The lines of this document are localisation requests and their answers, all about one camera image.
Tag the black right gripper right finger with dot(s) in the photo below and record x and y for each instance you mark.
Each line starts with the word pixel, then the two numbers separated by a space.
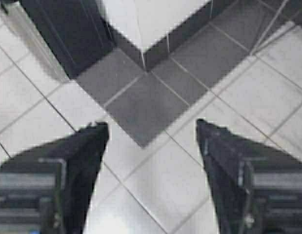
pixel 256 189

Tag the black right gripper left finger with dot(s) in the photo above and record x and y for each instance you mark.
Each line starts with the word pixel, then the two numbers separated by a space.
pixel 47 189

